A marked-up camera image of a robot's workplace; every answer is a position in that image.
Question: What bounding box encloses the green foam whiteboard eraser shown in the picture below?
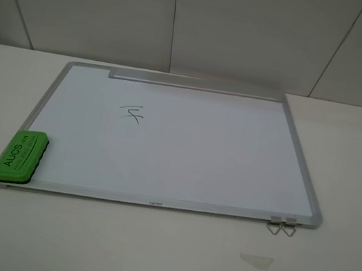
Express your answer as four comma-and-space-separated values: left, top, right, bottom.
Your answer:
0, 130, 50, 185

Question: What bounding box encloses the white aluminium-framed whiteboard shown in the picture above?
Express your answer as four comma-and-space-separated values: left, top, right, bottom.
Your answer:
0, 44, 345, 245

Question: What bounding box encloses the silver marker tray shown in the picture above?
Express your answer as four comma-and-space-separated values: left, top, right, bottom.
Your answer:
108, 67, 286, 103

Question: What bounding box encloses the left metal hanging clip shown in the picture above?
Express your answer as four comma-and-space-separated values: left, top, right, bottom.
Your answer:
266, 216, 283, 236

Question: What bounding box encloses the metal hanging clip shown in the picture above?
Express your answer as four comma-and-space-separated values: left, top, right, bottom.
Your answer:
281, 217, 301, 238
266, 216, 283, 236

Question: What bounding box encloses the right metal hanging clip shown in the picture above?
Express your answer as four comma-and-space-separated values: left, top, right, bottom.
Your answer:
281, 217, 301, 238

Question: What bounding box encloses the clear tape piece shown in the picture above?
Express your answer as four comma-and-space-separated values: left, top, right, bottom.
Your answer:
240, 253, 274, 270

